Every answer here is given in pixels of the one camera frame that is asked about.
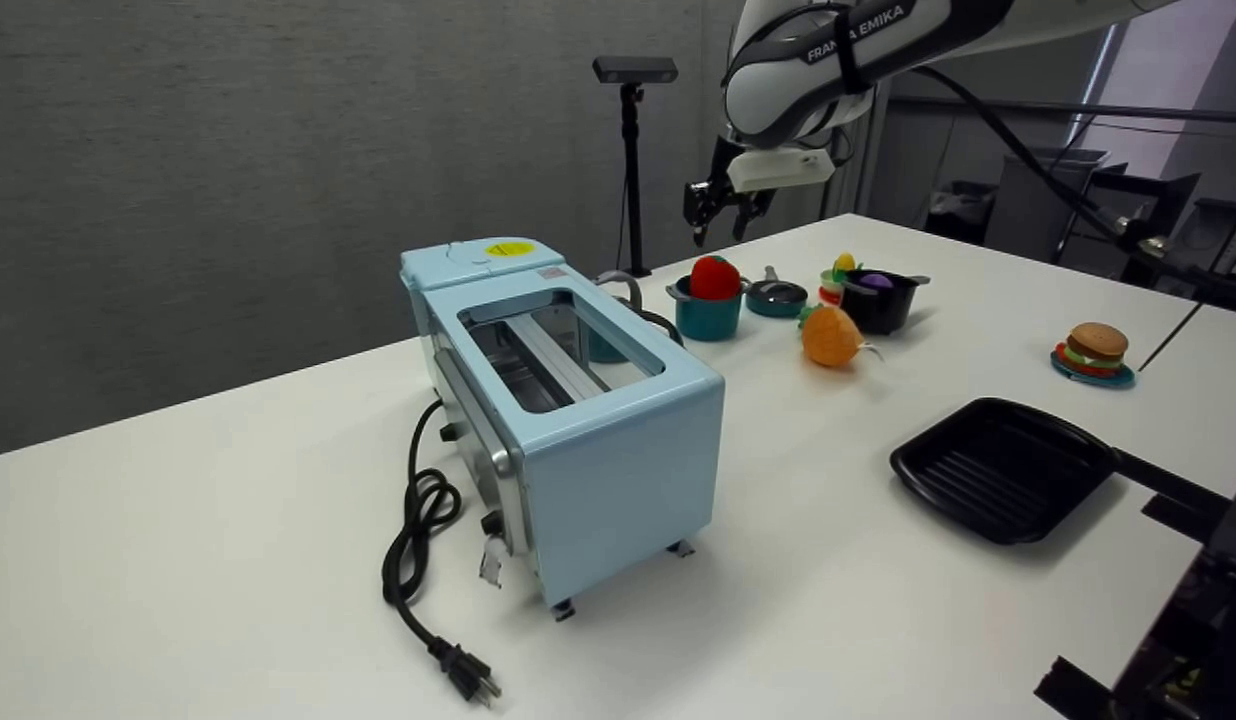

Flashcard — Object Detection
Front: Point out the orange plush fruit toy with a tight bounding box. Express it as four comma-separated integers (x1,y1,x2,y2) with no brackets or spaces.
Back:
796,299,872,376

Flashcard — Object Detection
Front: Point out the black saucepan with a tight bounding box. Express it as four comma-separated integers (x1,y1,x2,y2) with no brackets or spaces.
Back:
835,264,934,341

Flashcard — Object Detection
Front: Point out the blue pot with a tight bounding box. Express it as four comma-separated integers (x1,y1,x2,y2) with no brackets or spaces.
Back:
665,271,748,344

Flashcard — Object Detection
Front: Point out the small blue plate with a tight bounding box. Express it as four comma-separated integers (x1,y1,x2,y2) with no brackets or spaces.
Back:
1048,344,1140,393

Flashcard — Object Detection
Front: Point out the red apple plush toy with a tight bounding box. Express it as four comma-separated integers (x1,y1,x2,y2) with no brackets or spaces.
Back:
685,253,748,302

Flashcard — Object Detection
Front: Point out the black camera on tripod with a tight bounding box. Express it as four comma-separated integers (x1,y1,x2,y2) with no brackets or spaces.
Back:
589,50,685,279

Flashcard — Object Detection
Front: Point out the yellow green red plush toy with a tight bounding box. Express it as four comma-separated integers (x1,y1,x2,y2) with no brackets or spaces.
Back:
815,249,865,311

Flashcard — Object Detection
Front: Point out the light blue toaster oven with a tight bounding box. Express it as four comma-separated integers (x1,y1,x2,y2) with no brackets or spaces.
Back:
394,231,726,625

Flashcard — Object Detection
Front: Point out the black toaster power cord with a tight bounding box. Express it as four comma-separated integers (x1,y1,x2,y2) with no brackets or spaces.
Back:
379,395,502,708

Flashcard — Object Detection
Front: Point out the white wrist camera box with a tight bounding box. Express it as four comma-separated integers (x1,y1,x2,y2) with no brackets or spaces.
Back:
725,138,840,196

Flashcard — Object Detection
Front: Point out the black tape strip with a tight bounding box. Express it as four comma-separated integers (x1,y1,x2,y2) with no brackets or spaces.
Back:
1113,448,1236,514
1140,492,1229,543

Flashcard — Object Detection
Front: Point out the burger plush toy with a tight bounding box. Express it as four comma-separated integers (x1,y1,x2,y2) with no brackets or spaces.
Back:
1054,320,1131,378

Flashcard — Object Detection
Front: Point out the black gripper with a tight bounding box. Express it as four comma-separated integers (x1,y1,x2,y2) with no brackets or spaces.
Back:
681,134,781,253

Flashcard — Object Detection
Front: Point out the black ribbed grill tray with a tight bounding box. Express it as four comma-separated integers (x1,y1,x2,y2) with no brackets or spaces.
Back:
887,393,1124,549

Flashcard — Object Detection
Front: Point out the black table clamp bracket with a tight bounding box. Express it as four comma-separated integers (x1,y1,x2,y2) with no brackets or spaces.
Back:
1030,653,1116,720

